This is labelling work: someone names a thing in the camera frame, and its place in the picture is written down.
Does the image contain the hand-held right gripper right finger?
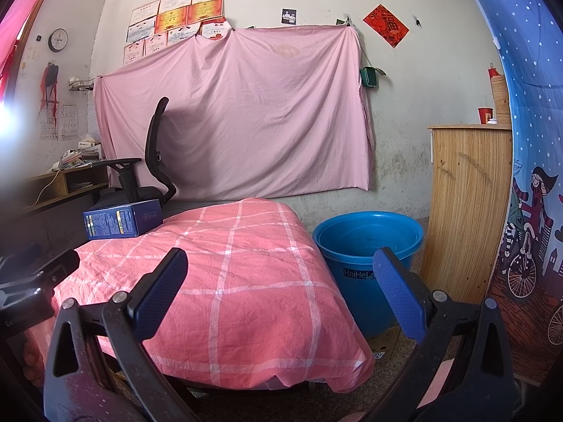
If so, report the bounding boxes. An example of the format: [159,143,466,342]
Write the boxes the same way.
[373,247,518,422]

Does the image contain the group of wall certificates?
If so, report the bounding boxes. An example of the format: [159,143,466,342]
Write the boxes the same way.
[123,0,267,68]

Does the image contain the red window curtain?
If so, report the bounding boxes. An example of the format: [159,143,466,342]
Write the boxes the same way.
[0,0,64,102]

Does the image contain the red hanging tassel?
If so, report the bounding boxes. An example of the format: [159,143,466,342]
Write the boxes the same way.
[40,64,61,115]

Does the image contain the black office chair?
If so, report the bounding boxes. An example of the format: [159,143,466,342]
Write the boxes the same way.
[90,96,177,208]

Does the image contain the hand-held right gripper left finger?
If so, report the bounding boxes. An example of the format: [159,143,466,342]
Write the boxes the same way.
[43,247,203,422]

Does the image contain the pink checked cloth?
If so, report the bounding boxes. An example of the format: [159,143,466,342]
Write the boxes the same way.
[22,198,377,394]

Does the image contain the blue printed curtain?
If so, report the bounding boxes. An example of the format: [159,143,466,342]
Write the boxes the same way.
[455,0,563,388]

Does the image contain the white cable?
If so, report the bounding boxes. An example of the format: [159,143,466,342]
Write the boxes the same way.
[34,171,60,205]

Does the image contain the dark blue cardboard box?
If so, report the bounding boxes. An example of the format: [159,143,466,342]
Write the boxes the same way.
[83,199,164,242]

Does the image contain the wooden cabinet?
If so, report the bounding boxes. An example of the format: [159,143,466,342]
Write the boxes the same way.
[420,124,514,304]

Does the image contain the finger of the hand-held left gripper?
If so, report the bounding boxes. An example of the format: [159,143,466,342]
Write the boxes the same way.
[27,248,81,292]

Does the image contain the round wall clock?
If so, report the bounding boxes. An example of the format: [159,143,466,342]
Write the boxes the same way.
[48,28,69,52]

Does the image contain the blue plastic bucket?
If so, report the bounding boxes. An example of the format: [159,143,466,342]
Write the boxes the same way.
[312,211,425,339]

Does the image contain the wall calendar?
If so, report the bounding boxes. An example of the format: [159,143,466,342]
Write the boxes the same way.
[39,104,79,140]

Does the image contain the stack of papers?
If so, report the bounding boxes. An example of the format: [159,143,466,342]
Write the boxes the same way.
[62,147,104,170]

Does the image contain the red diamond wall poster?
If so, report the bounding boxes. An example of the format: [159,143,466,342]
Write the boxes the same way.
[363,4,410,49]

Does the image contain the pink hanging sheet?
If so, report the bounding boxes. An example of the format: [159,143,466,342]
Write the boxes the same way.
[93,24,377,200]

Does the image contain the wooden desk shelf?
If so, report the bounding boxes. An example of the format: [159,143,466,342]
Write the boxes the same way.
[24,168,110,216]

